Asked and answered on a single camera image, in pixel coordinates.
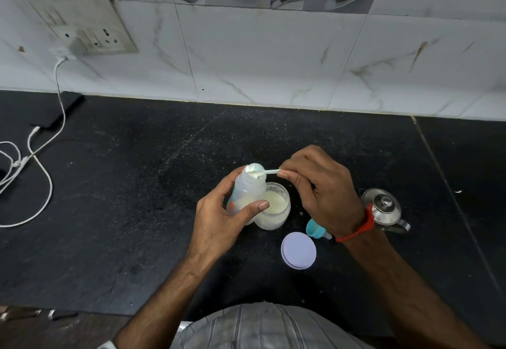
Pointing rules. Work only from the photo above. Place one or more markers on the person's right hand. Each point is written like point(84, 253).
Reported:
point(332, 194)

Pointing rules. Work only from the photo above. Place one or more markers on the person's left hand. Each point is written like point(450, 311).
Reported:
point(213, 226)

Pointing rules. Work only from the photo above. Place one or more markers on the blue bottle cap with nipple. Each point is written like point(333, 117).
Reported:
point(314, 229)

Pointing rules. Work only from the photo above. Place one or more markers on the clear plastic baby bottle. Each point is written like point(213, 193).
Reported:
point(251, 190)

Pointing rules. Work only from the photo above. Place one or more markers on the small steel pot with lid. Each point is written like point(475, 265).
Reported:
point(385, 206)

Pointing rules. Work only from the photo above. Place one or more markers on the glass milk powder jar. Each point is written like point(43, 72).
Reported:
point(276, 210)

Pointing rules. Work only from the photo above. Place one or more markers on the lilac jar lid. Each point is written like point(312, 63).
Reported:
point(298, 250)

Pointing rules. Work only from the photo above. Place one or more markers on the small green measuring scoop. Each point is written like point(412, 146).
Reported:
point(255, 169)

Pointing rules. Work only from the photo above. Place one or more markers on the person's left forearm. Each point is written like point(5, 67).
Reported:
point(162, 305)

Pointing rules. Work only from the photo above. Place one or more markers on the person's right forearm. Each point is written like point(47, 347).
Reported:
point(411, 301)

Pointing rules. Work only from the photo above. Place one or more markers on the grey striped shirt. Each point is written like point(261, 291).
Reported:
point(257, 329)

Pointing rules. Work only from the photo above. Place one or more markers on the dark wooden cabinet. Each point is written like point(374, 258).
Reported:
point(59, 333)

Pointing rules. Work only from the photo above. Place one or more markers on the black phone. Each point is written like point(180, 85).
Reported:
point(63, 109)

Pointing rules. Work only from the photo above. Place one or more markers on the white charger plug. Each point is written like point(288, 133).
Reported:
point(67, 50)

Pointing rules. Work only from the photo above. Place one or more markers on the grey wall socket plate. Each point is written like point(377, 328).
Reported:
point(79, 12)

